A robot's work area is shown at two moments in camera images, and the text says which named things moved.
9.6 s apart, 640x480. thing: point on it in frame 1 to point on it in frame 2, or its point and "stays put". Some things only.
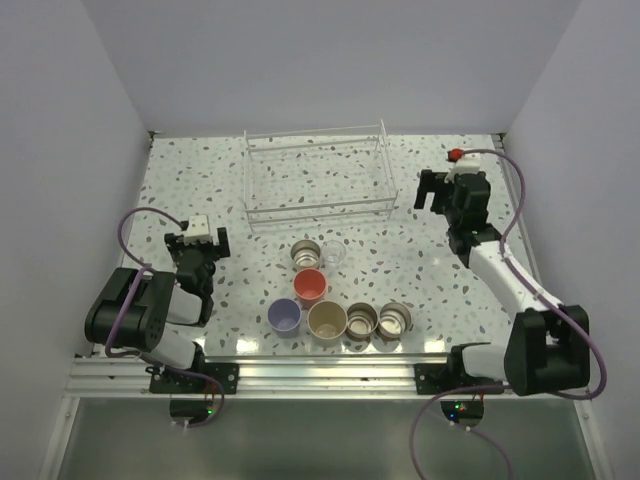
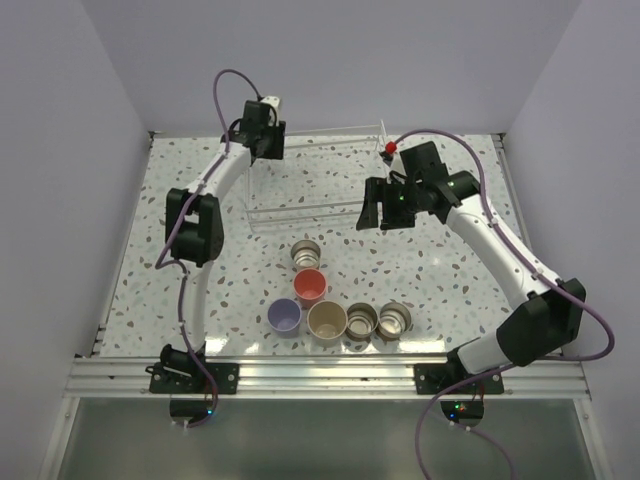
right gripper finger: (426, 185) to (375, 191)
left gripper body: (209, 255) to (274, 137)
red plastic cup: (309, 285) stays put
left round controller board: (190, 412) stays put
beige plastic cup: (327, 321) stays put
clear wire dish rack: (322, 175) stays put
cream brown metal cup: (305, 254) stays put
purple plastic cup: (284, 316) stays put
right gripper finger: (443, 197) to (396, 217)
